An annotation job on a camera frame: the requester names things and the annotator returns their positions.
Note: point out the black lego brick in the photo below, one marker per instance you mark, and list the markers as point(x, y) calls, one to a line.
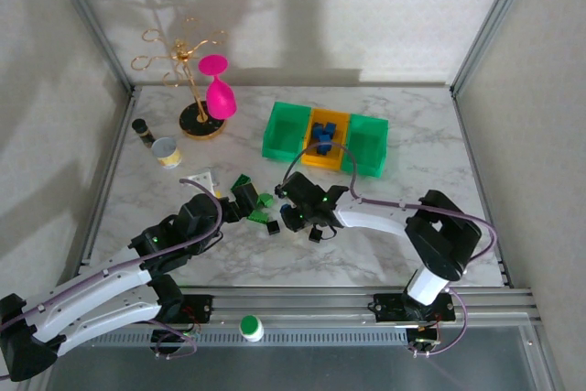
point(315, 235)
point(273, 227)

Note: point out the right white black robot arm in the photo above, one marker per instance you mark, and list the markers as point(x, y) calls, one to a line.
point(441, 235)

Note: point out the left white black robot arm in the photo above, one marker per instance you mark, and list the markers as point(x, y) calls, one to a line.
point(91, 288)

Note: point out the green lego brick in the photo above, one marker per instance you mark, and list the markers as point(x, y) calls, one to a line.
point(265, 199)
point(257, 217)
point(240, 179)

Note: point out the green plastic bin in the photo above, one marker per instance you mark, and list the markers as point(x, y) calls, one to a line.
point(281, 134)
point(368, 144)

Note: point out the yellow plastic bin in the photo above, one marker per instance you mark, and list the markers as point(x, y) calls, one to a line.
point(341, 132)

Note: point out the silver yellow can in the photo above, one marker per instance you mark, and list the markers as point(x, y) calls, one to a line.
point(167, 155)

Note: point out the pink plastic wine glass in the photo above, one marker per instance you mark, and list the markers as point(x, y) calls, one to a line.
point(220, 98)

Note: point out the small black bottle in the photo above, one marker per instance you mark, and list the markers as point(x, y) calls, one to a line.
point(143, 132)

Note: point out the white bottle green cap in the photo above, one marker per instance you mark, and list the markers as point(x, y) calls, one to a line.
point(251, 328)

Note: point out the small controller board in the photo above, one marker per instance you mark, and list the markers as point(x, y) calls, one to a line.
point(423, 343)
point(183, 335)

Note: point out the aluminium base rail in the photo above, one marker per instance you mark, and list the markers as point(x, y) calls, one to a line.
point(297, 306)

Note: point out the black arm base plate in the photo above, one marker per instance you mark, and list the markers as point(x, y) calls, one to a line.
point(201, 306)
point(387, 308)

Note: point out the aluminium side rail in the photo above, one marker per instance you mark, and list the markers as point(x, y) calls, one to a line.
point(106, 180)
point(480, 180)

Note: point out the aluminium frame post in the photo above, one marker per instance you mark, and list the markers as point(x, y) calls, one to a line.
point(91, 20)
point(492, 20)

